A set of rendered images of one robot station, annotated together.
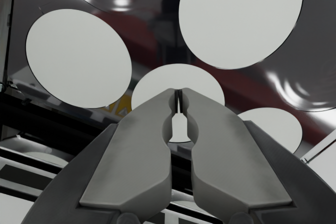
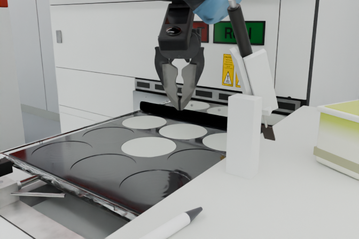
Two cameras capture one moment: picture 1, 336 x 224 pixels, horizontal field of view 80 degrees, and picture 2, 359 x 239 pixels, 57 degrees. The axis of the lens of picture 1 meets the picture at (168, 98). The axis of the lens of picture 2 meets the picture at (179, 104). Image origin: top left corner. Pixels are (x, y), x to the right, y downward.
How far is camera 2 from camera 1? 0.54 m
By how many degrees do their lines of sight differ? 46
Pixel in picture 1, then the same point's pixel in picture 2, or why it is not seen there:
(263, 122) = (140, 126)
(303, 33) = (121, 141)
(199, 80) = (170, 135)
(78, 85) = not seen: hidden behind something
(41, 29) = not seen: hidden behind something
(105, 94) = (219, 135)
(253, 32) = (142, 142)
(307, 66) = (119, 135)
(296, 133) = (125, 122)
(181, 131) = (182, 126)
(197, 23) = (168, 145)
